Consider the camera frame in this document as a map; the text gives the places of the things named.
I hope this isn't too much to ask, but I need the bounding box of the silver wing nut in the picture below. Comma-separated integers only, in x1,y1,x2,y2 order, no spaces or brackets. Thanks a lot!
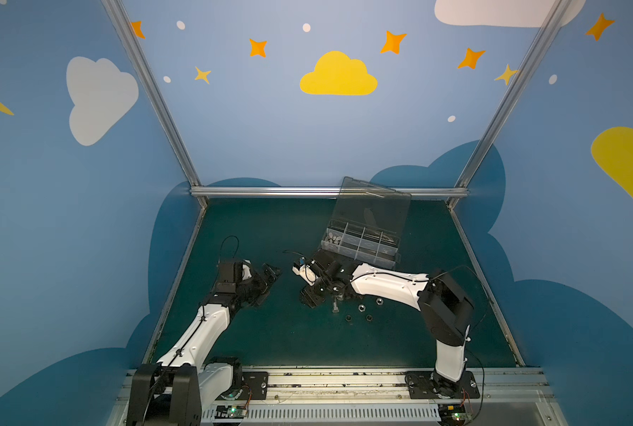
326,233,342,245

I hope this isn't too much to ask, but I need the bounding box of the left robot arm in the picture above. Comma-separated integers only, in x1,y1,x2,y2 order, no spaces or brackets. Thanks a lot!
126,259,281,425

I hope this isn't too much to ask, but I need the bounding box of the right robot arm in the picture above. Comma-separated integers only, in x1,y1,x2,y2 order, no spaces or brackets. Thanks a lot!
293,250,480,399

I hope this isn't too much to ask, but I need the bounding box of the clear plastic organizer box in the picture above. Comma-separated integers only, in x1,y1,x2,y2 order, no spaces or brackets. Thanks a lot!
320,177,412,270

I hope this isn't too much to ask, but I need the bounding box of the left circuit board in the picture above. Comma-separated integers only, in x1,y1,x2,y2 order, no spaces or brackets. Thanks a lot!
214,406,248,422

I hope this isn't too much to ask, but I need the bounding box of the circuit board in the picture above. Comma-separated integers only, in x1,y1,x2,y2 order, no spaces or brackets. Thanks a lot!
438,405,473,426
214,406,248,422

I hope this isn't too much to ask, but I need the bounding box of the right circuit board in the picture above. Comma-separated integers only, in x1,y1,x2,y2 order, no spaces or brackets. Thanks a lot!
438,405,473,426

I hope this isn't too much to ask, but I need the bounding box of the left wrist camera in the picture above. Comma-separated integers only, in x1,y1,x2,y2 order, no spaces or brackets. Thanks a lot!
215,260,253,294

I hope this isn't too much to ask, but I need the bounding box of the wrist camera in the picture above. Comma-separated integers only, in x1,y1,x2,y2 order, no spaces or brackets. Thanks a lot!
215,260,253,294
292,264,318,286

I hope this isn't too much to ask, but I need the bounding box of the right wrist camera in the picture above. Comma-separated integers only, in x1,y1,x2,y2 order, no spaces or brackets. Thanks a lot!
292,264,318,286

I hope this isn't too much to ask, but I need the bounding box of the rear aluminium frame bar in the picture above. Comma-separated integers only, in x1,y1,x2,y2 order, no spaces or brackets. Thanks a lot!
190,186,468,200

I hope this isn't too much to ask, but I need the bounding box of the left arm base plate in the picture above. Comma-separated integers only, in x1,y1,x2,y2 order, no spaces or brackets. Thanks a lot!
221,371,269,401

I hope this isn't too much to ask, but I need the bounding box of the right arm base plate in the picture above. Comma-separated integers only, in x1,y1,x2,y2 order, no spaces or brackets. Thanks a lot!
404,371,481,399

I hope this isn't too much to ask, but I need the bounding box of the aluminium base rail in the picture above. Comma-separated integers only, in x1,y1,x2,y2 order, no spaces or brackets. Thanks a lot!
105,366,568,426

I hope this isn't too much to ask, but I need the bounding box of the left aluminium frame post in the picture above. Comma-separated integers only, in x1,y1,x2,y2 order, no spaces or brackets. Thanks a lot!
102,0,208,209

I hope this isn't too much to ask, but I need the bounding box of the aluminium frame post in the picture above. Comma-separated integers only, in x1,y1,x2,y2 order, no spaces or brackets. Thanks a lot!
102,0,208,209
454,0,573,196

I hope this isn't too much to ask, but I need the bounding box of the right aluminium frame post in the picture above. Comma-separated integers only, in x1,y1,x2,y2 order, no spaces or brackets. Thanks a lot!
454,0,573,196

